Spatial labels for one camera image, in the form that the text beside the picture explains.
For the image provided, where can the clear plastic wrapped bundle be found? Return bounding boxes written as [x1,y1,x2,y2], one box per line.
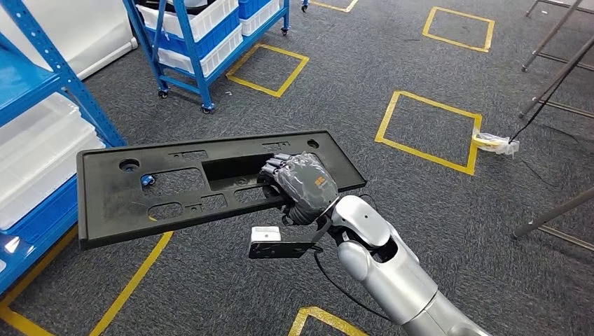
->
[471,132,520,158]

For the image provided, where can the blue steel shelf rack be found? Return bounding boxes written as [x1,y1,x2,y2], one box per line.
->
[0,0,127,298]

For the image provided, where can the yellow floor tape square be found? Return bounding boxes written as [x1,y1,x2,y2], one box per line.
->
[422,6,496,54]
[309,0,359,13]
[375,90,483,176]
[287,306,370,336]

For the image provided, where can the steel frame table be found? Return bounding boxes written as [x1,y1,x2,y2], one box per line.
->
[510,0,594,253]

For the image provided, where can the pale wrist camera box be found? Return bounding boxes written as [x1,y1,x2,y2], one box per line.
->
[250,225,283,244]

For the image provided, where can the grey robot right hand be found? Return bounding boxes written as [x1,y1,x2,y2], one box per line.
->
[258,152,340,216]

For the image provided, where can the black plastic plate bracket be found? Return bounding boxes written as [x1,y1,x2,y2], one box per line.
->
[76,129,368,251]

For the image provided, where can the black camera bracket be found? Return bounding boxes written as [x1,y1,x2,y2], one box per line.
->
[247,218,334,260]

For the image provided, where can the black hanging cable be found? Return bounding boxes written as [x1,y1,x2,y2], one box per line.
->
[508,64,576,144]

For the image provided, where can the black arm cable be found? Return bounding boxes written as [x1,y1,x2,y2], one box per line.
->
[312,248,394,324]

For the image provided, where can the black plastic part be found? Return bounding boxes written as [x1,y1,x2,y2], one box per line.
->
[134,0,219,15]

